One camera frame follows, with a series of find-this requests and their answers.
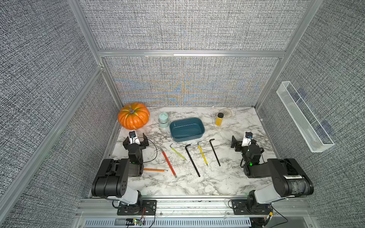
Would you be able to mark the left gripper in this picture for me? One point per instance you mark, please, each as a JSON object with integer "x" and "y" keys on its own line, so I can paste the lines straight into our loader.
{"x": 126, "y": 146}

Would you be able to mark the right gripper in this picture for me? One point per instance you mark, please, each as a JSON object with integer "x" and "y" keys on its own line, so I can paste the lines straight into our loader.
{"x": 234, "y": 143}

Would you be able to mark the small black hex key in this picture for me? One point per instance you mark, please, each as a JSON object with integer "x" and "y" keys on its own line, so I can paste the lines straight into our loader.
{"x": 213, "y": 149}

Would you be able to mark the lime green hex key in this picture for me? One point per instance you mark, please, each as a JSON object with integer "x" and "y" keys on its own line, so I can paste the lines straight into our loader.
{"x": 173, "y": 149}

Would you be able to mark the yellow handled hex key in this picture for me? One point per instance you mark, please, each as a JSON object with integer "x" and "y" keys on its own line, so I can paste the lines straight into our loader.
{"x": 200, "y": 148}

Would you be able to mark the red handled hex key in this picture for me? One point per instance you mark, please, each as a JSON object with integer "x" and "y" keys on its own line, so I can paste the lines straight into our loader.
{"x": 167, "y": 160}

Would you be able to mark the large black hex key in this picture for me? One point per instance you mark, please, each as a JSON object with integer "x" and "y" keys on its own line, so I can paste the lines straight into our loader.
{"x": 191, "y": 159}

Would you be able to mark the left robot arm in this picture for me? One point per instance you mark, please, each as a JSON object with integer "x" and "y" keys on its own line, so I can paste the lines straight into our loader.
{"x": 111, "y": 180}

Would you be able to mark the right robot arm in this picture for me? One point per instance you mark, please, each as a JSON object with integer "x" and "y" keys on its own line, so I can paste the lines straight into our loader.
{"x": 288, "y": 178}

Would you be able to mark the teal plastic storage box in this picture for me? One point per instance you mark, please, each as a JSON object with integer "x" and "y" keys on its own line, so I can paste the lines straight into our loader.
{"x": 186, "y": 129}

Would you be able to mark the orange decorative pumpkin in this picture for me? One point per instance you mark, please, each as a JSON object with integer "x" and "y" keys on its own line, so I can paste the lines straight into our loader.
{"x": 133, "y": 116}

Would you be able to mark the mint green lidded jar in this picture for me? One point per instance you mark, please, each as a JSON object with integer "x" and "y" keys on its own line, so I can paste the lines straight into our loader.
{"x": 164, "y": 120}

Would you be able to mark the yellow bottle black cap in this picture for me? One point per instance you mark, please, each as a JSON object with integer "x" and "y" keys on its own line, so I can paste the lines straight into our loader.
{"x": 219, "y": 119}

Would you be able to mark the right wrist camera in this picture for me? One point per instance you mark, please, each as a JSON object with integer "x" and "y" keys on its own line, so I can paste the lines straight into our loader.
{"x": 247, "y": 139}

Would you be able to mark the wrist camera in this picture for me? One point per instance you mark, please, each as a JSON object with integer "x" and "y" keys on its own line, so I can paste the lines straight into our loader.
{"x": 133, "y": 138}
{"x": 247, "y": 139}

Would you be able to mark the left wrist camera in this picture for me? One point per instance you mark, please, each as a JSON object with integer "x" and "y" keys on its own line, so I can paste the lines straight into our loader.
{"x": 133, "y": 138}

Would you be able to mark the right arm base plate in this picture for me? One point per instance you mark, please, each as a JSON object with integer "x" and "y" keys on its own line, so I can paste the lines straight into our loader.
{"x": 244, "y": 207}

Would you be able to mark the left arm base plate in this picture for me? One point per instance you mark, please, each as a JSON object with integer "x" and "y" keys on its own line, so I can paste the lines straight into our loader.
{"x": 148, "y": 207}

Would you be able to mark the aluminium front rail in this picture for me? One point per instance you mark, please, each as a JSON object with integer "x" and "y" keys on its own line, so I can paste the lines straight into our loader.
{"x": 192, "y": 206}

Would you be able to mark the clear acrylic wall shelf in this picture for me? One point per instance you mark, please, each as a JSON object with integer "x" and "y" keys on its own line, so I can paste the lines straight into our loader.
{"x": 313, "y": 132}

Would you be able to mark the white slotted cable duct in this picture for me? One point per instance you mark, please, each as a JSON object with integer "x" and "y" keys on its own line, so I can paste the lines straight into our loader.
{"x": 244, "y": 222}

